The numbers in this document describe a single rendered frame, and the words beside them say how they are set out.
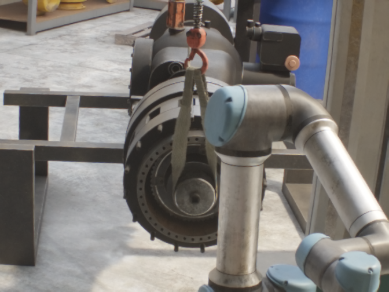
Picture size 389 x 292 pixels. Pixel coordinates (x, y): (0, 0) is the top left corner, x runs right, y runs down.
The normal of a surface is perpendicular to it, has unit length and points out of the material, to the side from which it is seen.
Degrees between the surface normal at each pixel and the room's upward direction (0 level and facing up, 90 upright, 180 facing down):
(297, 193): 0
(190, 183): 90
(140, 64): 56
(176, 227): 17
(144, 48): 34
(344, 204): 71
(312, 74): 90
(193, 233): 3
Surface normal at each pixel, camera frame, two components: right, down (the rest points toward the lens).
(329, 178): -0.79, -0.21
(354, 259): 0.07, -0.95
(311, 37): 0.31, 0.33
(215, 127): -0.91, -0.07
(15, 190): 0.11, 0.33
